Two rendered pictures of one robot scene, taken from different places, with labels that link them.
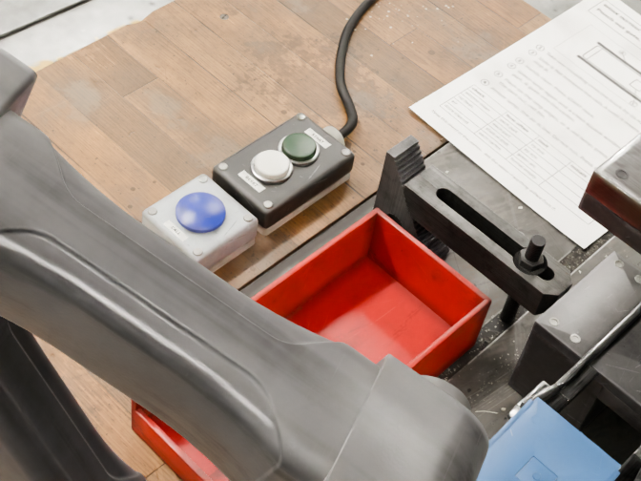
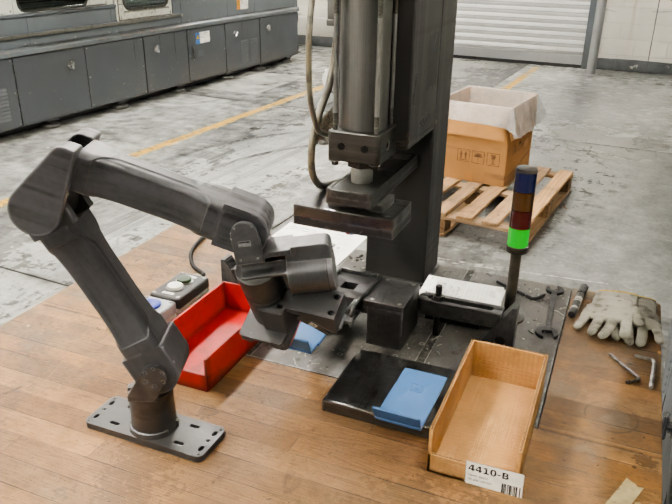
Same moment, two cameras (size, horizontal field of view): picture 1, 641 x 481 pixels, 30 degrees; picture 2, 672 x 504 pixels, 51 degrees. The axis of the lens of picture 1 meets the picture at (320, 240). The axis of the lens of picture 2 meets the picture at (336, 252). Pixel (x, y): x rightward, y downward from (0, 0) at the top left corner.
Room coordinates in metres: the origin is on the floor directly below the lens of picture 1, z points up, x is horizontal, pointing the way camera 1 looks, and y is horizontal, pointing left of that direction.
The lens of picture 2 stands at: (-0.58, 0.04, 1.55)
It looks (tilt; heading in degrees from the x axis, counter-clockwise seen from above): 24 degrees down; 346
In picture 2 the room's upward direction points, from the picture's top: 1 degrees clockwise
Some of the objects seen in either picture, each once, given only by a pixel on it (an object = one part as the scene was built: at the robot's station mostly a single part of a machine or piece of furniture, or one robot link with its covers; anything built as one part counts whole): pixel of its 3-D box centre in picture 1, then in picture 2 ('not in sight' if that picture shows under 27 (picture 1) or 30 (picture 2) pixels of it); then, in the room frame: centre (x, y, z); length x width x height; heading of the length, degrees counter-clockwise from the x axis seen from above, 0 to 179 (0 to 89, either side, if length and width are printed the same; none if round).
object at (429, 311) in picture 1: (315, 363); (216, 331); (0.49, -0.01, 0.93); 0.25 x 0.12 x 0.06; 144
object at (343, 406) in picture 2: not in sight; (392, 390); (0.29, -0.27, 0.91); 0.17 x 0.16 x 0.02; 54
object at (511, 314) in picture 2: not in sight; (497, 324); (0.39, -0.49, 0.95); 0.06 x 0.03 x 0.09; 54
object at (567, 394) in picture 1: (552, 395); not in sight; (0.47, -0.18, 0.98); 0.07 x 0.02 x 0.01; 144
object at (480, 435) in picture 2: not in sight; (494, 411); (0.18, -0.39, 0.93); 0.25 x 0.13 x 0.08; 144
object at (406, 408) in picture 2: not in sight; (411, 392); (0.24, -0.28, 0.93); 0.15 x 0.07 x 0.03; 143
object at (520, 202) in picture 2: not in sight; (523, 199); (0.48, -0.56, 1.14); 0.04 x 0.04 x 0.03
